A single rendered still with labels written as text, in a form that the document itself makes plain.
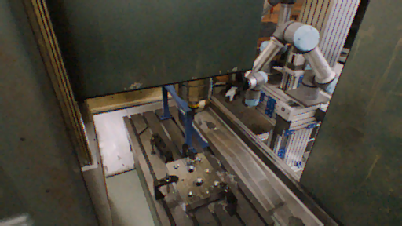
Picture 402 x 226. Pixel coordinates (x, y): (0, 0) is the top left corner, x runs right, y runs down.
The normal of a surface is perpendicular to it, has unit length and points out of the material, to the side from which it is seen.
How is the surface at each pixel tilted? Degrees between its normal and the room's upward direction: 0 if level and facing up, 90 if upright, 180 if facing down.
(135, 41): 90
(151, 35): 90
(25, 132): 90
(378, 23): 90
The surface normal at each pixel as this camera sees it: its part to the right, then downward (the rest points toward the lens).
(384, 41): -0.90, 0.22
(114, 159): 0.20, -0.56
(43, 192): 0.44, 0.51
